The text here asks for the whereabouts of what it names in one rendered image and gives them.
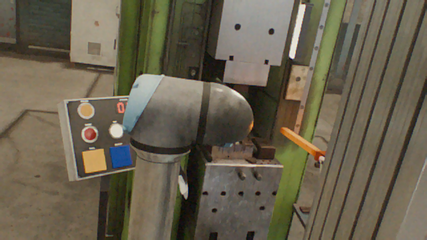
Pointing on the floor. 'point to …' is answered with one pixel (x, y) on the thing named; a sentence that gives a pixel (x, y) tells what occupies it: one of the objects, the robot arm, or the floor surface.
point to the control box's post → (103, 206)
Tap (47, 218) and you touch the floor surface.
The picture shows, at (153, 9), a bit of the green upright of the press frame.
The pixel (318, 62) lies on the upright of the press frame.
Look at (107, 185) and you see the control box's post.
